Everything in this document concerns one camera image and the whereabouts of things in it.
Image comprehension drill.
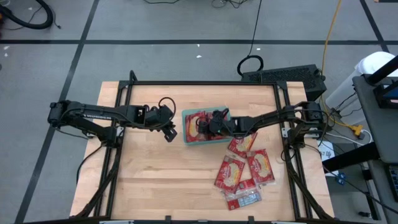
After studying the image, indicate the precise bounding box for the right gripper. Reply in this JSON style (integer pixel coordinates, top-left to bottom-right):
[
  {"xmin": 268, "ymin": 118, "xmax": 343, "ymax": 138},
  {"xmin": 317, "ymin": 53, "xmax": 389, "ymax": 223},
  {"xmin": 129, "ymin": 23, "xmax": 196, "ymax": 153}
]
[{"xmin": 197, "ymin": 108, "xmax": 239, "ymax": 141}]

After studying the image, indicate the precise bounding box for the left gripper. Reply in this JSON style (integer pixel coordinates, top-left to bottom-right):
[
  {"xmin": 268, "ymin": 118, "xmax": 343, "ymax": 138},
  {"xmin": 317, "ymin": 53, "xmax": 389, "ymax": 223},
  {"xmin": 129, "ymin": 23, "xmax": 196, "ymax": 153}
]
[{"xmin": 144, "ymin": 103, "xmax": 178, "ymax": 143}]

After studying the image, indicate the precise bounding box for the teal plastic basket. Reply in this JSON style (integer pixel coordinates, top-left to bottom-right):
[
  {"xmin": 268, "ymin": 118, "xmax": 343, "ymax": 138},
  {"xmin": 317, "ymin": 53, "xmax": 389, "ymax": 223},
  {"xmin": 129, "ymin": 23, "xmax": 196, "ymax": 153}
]
[{"xmin": 180, "ymin": 106, "xmax": 233, "ymax": 147}]

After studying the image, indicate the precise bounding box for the white paper sheet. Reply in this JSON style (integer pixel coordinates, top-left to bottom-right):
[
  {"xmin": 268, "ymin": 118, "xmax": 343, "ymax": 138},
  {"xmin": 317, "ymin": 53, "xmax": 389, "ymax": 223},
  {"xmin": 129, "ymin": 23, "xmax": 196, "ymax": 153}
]
[{"xmin": 317, "ymin": 140, "xmax": 336, "ymax": 177}]

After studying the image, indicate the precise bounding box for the black desk leg bar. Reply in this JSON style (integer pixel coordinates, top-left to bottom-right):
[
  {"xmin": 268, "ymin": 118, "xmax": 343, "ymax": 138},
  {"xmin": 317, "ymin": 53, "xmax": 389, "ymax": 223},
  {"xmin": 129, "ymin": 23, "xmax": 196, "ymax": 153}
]
[{"xmin": 322, "ymin": 142, "xmax": 381, "ymax": 172}]

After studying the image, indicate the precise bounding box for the yellow power plug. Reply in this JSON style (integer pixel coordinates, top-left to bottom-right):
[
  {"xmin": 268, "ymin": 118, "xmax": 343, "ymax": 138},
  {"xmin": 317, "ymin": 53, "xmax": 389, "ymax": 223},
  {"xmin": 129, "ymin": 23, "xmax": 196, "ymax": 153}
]
[{"xmin": 341, "ymin": 123, "xmax": 364, "ymax": 140}]

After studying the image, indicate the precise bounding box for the grey side desk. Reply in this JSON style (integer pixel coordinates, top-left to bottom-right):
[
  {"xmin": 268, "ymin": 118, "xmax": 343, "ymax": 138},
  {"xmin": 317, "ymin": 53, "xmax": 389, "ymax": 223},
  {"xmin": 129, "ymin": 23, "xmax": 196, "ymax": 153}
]
[{"xmin": 352, "ymin": 73, "xmax": 398, "ymax": 164}]

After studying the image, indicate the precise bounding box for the white plastic bin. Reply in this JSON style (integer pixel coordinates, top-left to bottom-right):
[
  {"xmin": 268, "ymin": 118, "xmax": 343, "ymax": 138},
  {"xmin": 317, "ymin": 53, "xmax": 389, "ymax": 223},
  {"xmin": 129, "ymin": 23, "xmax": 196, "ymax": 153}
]
[{"xmin": 325, "ymin": 51, "xmax": 397, "ymax": 110}]

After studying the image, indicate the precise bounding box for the black keyboard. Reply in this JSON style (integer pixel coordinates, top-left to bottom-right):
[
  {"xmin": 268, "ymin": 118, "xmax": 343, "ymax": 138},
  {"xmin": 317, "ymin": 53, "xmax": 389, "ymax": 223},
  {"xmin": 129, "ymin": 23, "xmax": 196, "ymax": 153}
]
[{"xmin": 387, "ymin": 164, "xmax": 398, "ymax": 202}]

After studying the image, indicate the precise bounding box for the black metal table frame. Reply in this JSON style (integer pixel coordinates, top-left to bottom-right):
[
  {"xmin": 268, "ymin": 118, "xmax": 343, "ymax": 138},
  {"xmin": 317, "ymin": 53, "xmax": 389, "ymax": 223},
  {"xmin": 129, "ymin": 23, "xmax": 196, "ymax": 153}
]
[{"xmin": 70, "ymin": 80, "xmax": 336, "ymax": 223}]

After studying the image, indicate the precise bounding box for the black coiled cable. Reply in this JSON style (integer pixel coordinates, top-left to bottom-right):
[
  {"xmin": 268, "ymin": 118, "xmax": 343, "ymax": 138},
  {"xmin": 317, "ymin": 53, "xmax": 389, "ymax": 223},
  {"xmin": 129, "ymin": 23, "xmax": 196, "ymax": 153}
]
[{"xmin": 236, "ymin": 0, "xmax": 265, "ymax": 78}]

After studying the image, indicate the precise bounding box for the yellow extension cable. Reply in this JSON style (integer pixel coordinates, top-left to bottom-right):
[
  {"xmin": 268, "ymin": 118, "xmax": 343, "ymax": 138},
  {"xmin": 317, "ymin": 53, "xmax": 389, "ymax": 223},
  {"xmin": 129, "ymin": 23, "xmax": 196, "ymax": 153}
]
[{"xmin": 321, "ymin": 0, "xmax": 343, "ymax": 75}]

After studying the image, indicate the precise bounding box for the thick black hose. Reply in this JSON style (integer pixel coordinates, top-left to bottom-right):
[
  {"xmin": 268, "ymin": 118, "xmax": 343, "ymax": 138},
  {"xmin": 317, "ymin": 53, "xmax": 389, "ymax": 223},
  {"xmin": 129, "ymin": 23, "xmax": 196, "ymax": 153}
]
[{"xmin": 0, "ymin": 0, "xmax": 54, "ymax": 30}]

